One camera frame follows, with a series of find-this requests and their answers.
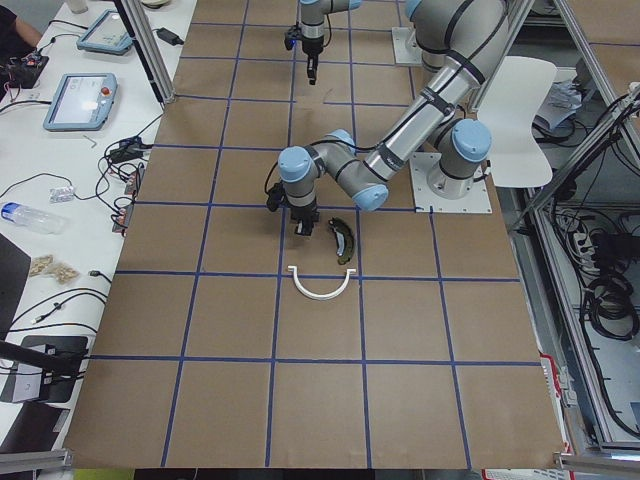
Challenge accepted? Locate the white curved plastic bracket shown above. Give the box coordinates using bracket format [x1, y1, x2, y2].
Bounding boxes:
[287, 265, 357, 301]

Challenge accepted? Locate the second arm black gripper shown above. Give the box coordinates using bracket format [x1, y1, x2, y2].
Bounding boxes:
[302, 37, 324, 85]

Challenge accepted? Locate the bag of wooden pieces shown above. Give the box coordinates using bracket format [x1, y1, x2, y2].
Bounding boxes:
[28, 255, 79, 285]

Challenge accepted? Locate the black camera stand base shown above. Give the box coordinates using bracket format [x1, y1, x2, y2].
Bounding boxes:
[1, 335, 89, 404]

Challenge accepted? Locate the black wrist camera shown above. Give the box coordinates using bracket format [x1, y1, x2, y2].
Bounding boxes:
[266, 182, 286, 212]

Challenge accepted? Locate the black power adapter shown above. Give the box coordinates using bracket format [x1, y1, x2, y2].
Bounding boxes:
[156, 27, 184, 46]

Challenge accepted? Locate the olive green brake shoe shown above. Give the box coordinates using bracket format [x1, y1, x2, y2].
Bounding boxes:
[328, 217, 355, 265]

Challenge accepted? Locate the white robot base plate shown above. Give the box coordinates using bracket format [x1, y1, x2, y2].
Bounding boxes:
[408, 152, 492, 215]

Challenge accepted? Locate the blister pill pack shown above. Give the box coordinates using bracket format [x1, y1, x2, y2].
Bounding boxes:
[49, 185, 76, 204]

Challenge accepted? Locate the far blue teach pendant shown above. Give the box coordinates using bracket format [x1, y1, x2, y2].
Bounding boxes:
[76, 9, 133, 56]

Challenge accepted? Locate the near blue teach pendant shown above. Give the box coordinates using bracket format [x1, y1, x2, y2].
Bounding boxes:
[43, 73, 118, 132]

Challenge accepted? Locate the clear plastic water bottle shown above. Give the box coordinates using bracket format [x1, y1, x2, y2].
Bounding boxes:
[1, 202, 67, 234]

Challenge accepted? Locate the aluminium frame post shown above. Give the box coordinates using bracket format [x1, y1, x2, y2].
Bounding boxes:
[114, 0, 175, 105]

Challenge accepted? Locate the white plastic chair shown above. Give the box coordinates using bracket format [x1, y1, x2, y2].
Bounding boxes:
[477, 56, 557, 188]

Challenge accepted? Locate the blue teach pendant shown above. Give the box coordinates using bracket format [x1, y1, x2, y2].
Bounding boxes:
[43, 73, 118, 132]
[76, 9, 133, 56]

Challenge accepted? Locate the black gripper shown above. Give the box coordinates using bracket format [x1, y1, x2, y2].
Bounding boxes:
[290, 202, 320, 236]

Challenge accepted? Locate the second arm base plate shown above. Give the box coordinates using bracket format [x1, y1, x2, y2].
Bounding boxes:
[391, 27, 422, 67]

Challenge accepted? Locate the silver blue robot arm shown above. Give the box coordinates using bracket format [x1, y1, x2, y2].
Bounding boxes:
[266, 0, 509, 236]

